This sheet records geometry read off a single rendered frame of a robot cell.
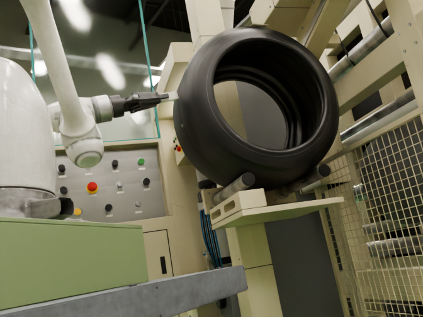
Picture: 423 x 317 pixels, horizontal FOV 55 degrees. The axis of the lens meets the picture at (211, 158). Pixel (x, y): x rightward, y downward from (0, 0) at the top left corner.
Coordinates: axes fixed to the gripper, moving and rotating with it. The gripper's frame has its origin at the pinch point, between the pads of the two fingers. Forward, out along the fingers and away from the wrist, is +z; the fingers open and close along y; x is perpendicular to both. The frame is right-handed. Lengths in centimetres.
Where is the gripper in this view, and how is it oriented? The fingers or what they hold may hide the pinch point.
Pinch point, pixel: (168, 97)
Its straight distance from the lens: 146.5
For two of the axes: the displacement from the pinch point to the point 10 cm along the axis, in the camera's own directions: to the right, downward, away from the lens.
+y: -2.7, 2.9, 9.2
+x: 3.0, 9.3, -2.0
